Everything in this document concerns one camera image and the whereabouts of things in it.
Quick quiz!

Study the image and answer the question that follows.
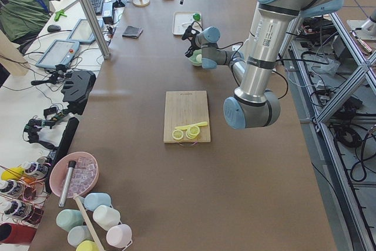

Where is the light green bowl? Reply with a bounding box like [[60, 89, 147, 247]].
[[189, 49, 202, 66]]

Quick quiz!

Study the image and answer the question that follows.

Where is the pink bowl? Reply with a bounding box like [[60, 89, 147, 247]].
[[49, 152, 99, 198]]

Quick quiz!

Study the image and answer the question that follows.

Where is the metal pestle in pink bowl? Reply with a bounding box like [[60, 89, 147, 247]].
[[58, 160, 76, 208]]

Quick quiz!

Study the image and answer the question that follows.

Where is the green lime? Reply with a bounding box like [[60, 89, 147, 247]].
[[193, 13, 201, 21]]

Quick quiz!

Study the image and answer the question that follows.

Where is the cream rabbit tray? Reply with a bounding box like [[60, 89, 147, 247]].
[[172, 11, 202, 36]]

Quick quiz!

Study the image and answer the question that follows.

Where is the wooden cutting board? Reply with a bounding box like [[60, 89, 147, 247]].
[[163, 91, 211, 143]]

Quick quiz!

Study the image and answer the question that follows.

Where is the folded grey cloth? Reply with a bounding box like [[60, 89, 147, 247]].
[[122, 25, 143, 39]]

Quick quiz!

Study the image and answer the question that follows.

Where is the yellow plastic knife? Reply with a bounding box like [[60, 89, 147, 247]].
[[175, 121, 208, 130]]

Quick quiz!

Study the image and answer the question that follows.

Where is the upper lemon slice stack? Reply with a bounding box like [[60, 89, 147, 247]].
[[186, 126, 200, 139]]

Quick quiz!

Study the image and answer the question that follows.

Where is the lower lemon slice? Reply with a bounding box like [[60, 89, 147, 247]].
[[172, 129, 184, 140]]

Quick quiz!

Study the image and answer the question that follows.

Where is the upper teach pendant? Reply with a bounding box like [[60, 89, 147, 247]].
[[67, 19, 95, 45]]

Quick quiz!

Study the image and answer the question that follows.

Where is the teach pendant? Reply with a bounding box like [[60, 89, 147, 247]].
[[67, 19, 95, 45], [35, 39, 80, 69]]

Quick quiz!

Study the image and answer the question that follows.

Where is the lower teach pendant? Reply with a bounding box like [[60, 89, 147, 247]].
[[35, 39, 80, 69]]

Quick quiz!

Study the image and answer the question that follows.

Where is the black computer mouse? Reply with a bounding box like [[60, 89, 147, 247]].
[[47, 24, 61, 33]]

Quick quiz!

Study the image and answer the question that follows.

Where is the seated person green shirt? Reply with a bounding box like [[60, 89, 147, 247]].
[[1, 0, 60, 53]]

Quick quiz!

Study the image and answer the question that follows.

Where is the light blue cup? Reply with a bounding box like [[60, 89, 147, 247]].
[[84, 192, 112, 212]]

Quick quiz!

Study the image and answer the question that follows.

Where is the white cup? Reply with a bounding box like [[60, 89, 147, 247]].
[[93, 205, 120, 231]]

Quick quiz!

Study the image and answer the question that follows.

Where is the pink cup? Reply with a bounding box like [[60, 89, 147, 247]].
[[106, 224, 133, 249]]

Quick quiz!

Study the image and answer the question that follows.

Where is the mint green cup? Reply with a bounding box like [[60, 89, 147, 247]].
[[56, 209, 84, 232]]

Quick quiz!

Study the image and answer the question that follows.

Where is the pale blue cup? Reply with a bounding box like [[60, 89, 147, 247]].
[[67, 226, 92, 247]]

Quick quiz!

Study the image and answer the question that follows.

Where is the yellow cup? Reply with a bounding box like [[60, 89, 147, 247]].
[[76, 240, 99, 251]]

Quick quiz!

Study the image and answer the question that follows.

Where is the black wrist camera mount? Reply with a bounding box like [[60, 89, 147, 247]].
[[181, 21, 202, 41]]

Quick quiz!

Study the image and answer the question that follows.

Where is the aluminium frame post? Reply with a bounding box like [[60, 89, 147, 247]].
[[79, 0, 110, 60]]

